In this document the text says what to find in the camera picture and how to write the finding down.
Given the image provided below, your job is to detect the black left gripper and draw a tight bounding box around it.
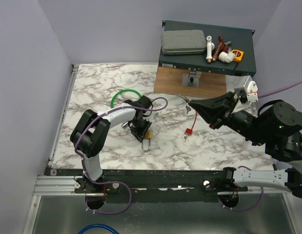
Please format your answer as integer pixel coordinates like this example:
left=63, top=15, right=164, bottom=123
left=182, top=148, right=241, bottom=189
left=130, top=117, right=151, bottom=142

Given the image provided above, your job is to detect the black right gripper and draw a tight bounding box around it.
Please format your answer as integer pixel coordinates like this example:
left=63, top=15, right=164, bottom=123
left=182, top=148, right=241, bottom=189
left=187, top=91, right=268, bottom=146

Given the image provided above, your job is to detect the brass padlock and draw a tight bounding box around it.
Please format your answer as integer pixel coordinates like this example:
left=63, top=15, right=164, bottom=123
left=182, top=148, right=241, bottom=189
left=141, top=130, right=153, bottom=152

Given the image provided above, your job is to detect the red plastic seal tag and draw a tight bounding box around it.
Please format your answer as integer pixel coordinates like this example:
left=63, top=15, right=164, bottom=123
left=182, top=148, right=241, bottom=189
left=184, top=110, right=199, bottom=136

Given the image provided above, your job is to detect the green cable lock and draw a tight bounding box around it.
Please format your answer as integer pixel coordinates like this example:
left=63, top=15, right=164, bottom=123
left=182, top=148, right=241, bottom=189
left=110, top=89, right=143, bottom=109

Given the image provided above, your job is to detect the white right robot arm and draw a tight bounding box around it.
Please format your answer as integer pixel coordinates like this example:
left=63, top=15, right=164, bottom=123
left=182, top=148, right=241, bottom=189
left=188, top=92, right=302, bottom=198

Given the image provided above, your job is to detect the white elbow pipe fitting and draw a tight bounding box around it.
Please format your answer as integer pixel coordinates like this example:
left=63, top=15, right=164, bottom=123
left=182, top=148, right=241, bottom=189
left=218, top=51, right=236, bottom=63

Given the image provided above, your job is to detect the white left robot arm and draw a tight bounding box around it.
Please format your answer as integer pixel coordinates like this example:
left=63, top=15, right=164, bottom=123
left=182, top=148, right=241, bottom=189
left=70, top=96, right=153, bottom=193

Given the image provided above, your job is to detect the wooden board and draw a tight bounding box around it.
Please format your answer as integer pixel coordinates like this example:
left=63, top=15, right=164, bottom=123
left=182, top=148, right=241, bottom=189
left=154, top=67, right=227, bottom=98

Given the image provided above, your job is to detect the yellow tape measure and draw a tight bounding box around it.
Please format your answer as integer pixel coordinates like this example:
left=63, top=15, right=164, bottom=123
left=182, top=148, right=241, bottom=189
left=231, top=49, right=244, bottom=62

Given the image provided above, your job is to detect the brown pipe fitting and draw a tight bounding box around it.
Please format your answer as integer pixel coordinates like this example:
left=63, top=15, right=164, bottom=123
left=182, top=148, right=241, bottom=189
left=212, top=36, right=227, bottom=61

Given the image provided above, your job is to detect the white pipe fitting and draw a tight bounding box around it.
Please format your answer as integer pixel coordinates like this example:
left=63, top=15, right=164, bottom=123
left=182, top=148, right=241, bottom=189
left=206, top=35, right=215, bottom=63

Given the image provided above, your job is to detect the dark grey pipe fitting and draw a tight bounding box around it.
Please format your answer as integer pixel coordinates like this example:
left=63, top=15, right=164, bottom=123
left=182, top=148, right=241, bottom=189
left=223, top=41, right=232, bottom=53

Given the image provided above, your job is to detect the grey plastic case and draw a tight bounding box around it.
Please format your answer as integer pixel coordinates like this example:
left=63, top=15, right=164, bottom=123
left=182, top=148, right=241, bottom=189
left=161, top=30, right=207, bottom=55

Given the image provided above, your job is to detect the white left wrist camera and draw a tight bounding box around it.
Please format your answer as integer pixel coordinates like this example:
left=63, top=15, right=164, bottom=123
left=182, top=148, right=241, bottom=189
left=145, top=112, right=155, bottom=122

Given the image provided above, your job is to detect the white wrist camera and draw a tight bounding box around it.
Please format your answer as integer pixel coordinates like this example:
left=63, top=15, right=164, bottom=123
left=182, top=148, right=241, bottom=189
left=233, top=75, right=259, bottom=113
left=145, top=112, right=155, bottom=122

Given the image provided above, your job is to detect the grey metal bracket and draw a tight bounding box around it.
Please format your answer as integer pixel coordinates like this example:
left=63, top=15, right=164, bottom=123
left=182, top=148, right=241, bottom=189
left=182, top=71, right=201, bottom=88

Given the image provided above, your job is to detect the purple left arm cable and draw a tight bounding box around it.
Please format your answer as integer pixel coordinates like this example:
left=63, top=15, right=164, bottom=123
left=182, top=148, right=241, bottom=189
left=74, top=97, right=169, bottom=215

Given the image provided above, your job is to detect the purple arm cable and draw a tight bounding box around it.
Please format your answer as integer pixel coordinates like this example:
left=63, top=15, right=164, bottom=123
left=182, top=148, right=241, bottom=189
left=74, top=97, right=169, bottom=215
left=219, top=80, right=302, bottom=212

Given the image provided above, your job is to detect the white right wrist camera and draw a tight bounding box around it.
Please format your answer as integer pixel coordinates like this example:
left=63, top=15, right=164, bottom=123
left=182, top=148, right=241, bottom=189
left=233, top=75, right=259, bottom=113

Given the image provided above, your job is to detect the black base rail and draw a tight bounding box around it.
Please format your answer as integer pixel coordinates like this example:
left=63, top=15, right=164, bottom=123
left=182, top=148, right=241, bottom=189
left=43, top=168, right=249, bottom=204

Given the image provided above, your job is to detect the dark teal network switch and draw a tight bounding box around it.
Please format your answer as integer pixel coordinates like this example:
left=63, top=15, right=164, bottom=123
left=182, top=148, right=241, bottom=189
left=158, top=20, right=257, bottom=77

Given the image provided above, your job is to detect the aluminium side rail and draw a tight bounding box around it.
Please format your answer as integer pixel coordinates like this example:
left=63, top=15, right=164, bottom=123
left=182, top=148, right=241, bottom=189
left=47, top=64, right=79, bottom=167

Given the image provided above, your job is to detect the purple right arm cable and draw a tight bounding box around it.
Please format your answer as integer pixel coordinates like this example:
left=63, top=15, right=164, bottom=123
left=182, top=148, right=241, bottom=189
left=219, top=80, right=302, bottom=212

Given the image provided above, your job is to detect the blue cable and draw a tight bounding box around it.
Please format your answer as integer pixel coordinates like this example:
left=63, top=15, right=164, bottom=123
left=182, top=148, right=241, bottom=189
left=78, top=223, right=120, bottom=234

